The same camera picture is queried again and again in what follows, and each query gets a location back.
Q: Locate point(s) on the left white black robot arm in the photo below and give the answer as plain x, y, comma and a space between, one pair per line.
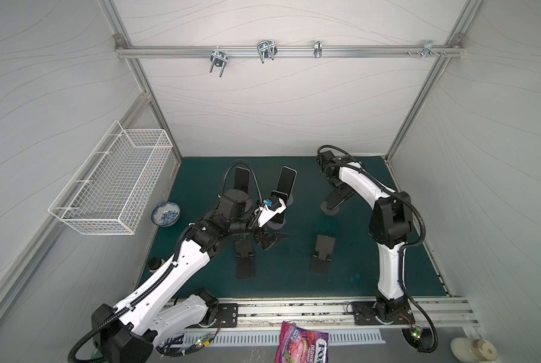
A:
197, 245

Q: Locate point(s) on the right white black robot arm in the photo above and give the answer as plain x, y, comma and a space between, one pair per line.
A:
395, 225

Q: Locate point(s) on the blue white ceramic bowl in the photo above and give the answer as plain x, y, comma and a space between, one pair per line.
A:
166, 214

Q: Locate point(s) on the round stand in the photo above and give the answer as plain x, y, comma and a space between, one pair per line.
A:
290, 199
278, 219
328, 210

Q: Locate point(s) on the folding stand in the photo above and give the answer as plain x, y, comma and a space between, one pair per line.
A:
323, 255
245, 258

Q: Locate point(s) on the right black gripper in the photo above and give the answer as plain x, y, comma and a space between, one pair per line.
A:
338, 193

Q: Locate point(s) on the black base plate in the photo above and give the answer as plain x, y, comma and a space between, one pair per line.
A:
381, 313
224, 315

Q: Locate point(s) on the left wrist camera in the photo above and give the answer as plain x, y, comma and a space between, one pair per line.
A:
269, 209

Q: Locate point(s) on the white wire basket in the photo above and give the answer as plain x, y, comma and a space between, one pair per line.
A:
109, 192

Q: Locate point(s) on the right metal bolt bracket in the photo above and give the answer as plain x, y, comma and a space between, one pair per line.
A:
428, 50

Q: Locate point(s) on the centre metal U-bolt clamp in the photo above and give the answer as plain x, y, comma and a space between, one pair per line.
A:
267, 49

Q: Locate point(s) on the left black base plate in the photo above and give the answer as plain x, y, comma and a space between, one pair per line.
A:
224, 315

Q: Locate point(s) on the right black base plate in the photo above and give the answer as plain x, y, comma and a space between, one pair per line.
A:
381, 313

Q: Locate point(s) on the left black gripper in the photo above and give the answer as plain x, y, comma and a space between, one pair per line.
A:
261, 235

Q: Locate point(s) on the white vent grille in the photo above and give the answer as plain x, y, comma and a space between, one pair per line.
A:
370, 336

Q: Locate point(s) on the small metal bracket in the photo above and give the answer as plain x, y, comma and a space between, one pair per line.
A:
318, 49

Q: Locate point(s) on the pink snack bag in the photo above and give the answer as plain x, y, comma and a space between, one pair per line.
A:
300, 345

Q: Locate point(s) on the aluminium cross bar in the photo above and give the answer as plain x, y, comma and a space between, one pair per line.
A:
283, 51

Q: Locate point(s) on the front left folding stand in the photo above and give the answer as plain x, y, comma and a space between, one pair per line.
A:
245, 258

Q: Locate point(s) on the metal u-bolt clamp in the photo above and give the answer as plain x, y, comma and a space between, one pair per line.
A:
219, 59
267, 49

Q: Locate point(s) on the front right folding stand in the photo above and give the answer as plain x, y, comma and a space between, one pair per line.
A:
323, 255

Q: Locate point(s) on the left metal U-bolt clamp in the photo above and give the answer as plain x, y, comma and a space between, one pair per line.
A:
219, 59

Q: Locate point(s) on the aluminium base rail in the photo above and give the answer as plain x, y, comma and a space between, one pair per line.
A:
268, 314

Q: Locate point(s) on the black capped glass bottle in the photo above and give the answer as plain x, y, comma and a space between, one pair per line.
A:
154, 264

